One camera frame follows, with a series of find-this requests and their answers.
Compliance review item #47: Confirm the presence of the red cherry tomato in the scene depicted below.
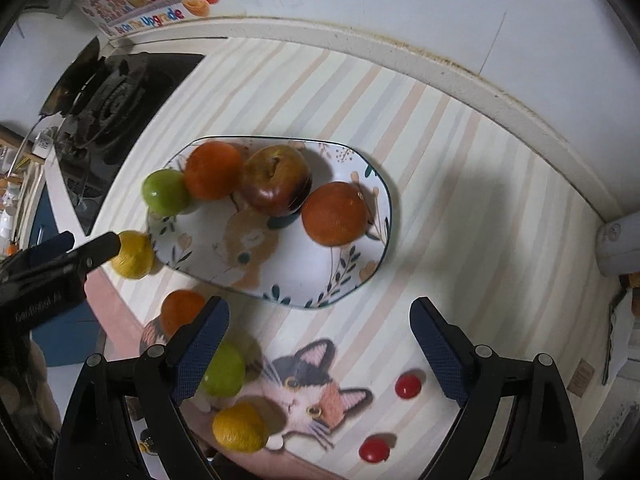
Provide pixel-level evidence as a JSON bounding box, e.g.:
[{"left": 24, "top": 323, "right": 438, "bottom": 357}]
[
  {"left": 395, "top": 373, "right": 422, "bottom": 400},
  {"left": 358, "top": 437, "right": 390, "bottom": 464}
]

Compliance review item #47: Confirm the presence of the yellow pear-shaped lemon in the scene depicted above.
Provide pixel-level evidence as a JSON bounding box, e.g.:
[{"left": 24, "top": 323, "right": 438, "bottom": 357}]
[{"left": 110, "top": 230, "right": 155, "bottom": 280}]

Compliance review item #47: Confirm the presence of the green apple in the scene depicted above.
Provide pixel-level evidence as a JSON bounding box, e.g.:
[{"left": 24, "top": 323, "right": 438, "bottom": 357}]
[
  {"left": 200, "top": 341, "right": 246, "bottom": 398},
  {"left": 142, "top": 168, "right": 191, "bottom": 217}
]

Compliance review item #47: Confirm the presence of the small yellow lemon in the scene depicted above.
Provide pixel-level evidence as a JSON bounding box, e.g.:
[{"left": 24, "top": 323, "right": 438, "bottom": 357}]
[{"left": 212, "top": 402, "right": 270, "bottom": 454}]

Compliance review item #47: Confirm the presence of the large orange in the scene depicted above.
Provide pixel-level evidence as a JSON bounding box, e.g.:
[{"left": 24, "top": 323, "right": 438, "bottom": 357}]
[{"left": 160, "top": 289, "right": 206, "bottom": 339}]

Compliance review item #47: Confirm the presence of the dark orange tangerine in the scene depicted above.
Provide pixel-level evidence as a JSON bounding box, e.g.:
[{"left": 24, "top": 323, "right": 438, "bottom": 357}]
[{"left": 302, "top": 181, "right": 370, "bottom": 247}]

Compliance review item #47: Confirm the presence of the striped cat print table mat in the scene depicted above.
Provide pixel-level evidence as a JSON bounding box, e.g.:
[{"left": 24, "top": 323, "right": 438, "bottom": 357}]
[{"left": 96, "top": 39, "right": 616, "bottom": 479}]

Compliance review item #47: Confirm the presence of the black gas stove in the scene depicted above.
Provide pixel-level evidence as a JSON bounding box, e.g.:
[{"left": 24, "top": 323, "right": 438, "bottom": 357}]
[{"left": 41, "top": 37, "right": 204, "bottom": 236}]

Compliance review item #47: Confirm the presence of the silver gas canister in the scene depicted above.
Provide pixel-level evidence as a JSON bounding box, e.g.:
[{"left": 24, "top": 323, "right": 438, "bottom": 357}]
[{"left": 596, "top": 211, "right": 640, "bottom": 276}]

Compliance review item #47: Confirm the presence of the bright orange tangerine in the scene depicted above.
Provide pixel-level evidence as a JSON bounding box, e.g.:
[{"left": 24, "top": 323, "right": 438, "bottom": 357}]
[{"left": 183, "top": 141, "right": 243, "bottom": 200}]

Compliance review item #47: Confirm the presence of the dark red apple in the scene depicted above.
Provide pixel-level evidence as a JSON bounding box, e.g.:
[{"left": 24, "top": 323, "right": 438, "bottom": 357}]
[{"left": 239, "top": 144, "right": 312, "bottom": 217}]

